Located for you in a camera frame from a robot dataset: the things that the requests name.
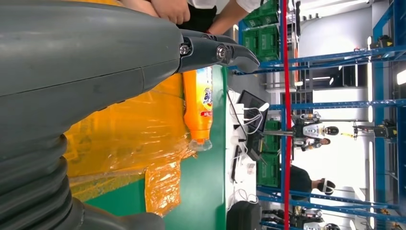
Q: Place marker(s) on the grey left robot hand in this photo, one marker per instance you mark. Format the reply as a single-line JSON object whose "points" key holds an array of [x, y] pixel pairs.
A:
{"points": [[79, 54]]}

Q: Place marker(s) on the background humanoid robot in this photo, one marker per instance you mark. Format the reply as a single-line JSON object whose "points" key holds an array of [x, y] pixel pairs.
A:
{"points": [[312, 130]]}

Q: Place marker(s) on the red pole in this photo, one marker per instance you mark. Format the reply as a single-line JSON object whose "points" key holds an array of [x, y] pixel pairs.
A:
{"points": [[286, 95]]}

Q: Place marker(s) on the person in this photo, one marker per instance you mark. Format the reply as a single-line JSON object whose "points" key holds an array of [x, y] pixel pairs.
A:
{"points": [[299, 182], [171, 11]]}

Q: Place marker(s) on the white table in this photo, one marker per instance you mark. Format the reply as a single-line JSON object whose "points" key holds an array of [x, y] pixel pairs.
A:
{"points": [[244, 177]]}

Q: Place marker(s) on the yellow taped cardboard mat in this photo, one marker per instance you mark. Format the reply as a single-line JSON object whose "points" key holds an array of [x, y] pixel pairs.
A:
{"points": [[127, 133]]}

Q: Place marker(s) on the blue metal shelving rack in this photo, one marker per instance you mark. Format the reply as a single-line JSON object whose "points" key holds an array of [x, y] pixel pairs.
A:
{"points": [[379, 95]]}

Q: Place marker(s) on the orange detergent bottle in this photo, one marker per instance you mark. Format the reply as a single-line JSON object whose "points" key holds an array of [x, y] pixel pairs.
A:
{"points": [[193, 108]]}

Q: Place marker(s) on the dark tablet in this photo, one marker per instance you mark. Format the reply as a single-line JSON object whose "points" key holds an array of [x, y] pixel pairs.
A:
{"points": [[253, 104]]}

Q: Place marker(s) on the green table board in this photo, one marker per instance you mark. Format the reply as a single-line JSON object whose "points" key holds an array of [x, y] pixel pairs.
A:
{"points": [[199, 190]]}

